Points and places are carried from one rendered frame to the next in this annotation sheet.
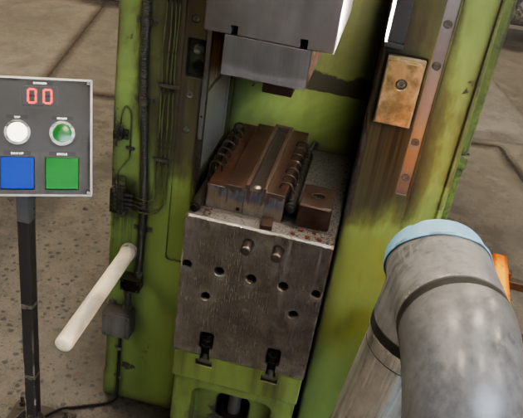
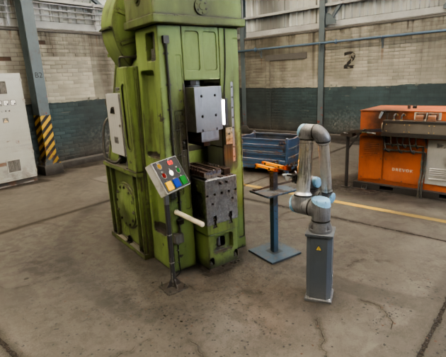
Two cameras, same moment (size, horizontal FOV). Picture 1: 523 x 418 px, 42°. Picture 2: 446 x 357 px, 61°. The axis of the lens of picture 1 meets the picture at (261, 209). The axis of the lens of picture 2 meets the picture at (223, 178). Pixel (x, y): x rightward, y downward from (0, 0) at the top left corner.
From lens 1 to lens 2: 2.65 m
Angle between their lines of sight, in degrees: 43
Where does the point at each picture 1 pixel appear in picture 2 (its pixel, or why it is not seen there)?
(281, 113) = not seen: hidden behind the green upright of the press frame
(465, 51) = (236, 122)
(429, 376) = (321, 132)
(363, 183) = (226, 161)
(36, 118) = (172, 168)
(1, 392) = (151, 289)
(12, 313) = (117, 279)
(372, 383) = (307, 147)
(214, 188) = (205, 173)
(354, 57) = not seen: hidden behind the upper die
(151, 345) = (187, 243)
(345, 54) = not seen: hidden behind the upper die
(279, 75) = (214, 137)
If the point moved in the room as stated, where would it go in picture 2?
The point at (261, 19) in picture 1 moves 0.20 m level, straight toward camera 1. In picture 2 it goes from (207, 126) to (224, 127)
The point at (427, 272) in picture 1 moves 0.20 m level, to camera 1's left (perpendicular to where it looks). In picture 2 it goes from (310, 126) to (295, 129)
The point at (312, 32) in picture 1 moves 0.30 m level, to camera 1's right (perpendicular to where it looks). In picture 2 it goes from (218, 125) to (240, 122)
